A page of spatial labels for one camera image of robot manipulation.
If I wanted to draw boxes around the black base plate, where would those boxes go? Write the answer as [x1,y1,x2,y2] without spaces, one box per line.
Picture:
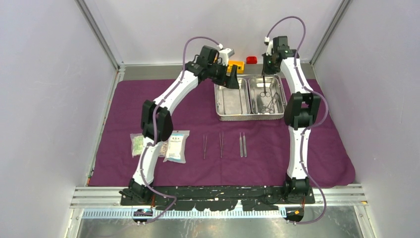
[119,186,315,211]

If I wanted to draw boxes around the green packet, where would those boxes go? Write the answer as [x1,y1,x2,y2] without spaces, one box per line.
[130,133,144,158]

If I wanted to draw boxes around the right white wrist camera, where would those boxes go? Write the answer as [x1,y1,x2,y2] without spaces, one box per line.
[264,37,273,56]

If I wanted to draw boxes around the steel tweezers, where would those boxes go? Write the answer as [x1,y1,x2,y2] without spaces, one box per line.
[219,131,224,158]
[203,134,208,159]

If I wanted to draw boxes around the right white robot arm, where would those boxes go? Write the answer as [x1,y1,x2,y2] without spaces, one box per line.
[262,36,321,204]

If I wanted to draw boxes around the white sterile pouch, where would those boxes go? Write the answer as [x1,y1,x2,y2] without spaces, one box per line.
[163,130,190,164]

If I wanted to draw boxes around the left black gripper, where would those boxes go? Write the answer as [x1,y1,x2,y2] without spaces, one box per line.
[207,60,239,89]

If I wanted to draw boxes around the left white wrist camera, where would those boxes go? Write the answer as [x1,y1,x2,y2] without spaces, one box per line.
[216,44,235,66]

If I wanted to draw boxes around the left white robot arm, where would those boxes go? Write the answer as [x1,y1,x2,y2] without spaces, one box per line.
[119,46,239,206]

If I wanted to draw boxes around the steel instrument tray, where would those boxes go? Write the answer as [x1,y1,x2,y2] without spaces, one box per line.
[214,75,286,121]

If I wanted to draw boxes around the pink clear packet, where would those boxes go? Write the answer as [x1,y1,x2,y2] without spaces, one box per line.
[158,141,168,158]

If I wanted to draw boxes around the purple cloth wrap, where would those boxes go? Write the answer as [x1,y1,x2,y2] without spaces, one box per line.
[90,79,356,187]

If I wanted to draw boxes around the steel surgical scissors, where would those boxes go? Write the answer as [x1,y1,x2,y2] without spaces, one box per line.
[260,73,271,97]

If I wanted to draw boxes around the orange yellow toy block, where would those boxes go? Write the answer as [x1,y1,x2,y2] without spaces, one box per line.
[227,60,245,74]

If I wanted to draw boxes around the red block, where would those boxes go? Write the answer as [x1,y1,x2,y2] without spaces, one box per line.
[246,56,258,64]

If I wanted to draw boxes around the steel surgical forceps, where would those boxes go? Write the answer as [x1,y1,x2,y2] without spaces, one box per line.
[261,92,280,114]

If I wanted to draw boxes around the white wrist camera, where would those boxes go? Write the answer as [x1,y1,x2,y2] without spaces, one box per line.
[264,37,273,56]
[216,44,235,66]

